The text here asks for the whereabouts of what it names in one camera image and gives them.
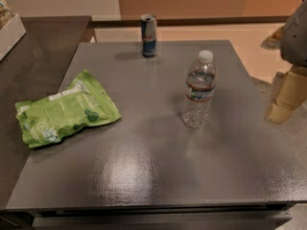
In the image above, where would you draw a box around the dark side counter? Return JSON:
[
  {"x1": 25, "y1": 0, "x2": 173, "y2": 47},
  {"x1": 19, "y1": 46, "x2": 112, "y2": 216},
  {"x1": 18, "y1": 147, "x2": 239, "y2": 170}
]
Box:
[{"x1": 0, "y1": 16, "x2": 91, "y2": 211}]

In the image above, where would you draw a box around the blue silver redbull can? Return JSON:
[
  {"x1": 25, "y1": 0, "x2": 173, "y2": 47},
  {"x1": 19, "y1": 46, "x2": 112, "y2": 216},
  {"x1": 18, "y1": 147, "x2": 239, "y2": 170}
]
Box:
[{"x1": 141, "y1": 14, "x2": 156, "y2": 58}]

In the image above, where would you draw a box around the white box with items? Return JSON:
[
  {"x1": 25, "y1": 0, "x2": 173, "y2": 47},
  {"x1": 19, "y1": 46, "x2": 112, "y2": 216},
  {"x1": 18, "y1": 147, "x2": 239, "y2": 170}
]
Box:
[{"x1": 0, "y1": 0, "x2": 26, "y2": 61}]

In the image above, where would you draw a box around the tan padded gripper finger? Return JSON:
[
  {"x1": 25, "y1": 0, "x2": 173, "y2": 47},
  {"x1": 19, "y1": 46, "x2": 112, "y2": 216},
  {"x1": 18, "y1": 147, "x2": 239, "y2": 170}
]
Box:
[{"x1": 267, "y1": 65, "x2": 307, "y2": 124}]

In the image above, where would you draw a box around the green snack bag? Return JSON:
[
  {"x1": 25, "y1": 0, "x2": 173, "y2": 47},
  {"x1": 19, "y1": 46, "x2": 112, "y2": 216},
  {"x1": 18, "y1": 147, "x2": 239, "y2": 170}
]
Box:
[{"x1": 15, "y1": 70, "x2": 121, "y2": 149}]

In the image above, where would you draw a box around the clear plastic water bottle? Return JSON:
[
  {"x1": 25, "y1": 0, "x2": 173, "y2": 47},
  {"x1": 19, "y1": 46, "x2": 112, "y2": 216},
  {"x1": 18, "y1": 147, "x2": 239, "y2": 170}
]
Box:
[{"x1": 181, "y1": 50, "x2": 218, "y2": 128}]

